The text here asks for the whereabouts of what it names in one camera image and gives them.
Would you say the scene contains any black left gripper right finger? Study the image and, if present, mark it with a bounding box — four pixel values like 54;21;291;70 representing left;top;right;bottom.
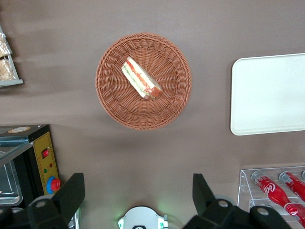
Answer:
182;173;293;229

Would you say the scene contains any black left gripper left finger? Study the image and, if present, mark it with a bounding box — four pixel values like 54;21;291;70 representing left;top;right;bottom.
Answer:
0;172;86;229

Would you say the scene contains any triangle sandwich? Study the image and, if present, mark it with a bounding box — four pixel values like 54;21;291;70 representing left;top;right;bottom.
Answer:
121;56;163;100

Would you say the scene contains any round brown wicker basket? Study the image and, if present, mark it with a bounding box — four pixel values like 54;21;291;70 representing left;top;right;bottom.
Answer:
95;32;193;131

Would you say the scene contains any cream rectangular tray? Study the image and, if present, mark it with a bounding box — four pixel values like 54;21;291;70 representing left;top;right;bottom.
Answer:
230;52;305;136

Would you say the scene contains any black yellow food warmer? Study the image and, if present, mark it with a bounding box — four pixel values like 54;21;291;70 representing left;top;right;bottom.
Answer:
0;124;61;208

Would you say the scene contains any clear acrylic bottle rack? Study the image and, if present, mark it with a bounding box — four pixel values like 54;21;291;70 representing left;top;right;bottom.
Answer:
237;166;305;229

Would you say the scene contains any steel warmer pan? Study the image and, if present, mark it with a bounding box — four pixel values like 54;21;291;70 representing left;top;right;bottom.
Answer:
0;160;23;207

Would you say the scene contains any red cola bottle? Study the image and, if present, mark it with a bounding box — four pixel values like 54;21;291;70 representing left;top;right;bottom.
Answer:
251;170;293;208
278;170;305;202
284;202;305;228

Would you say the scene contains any grey snack rack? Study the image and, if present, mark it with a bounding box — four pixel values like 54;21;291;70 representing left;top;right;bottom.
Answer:
0;25;24;88

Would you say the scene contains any clear bag of crackers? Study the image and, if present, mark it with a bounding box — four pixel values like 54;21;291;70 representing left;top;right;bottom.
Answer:
0;58;17;81
0;33;12;58

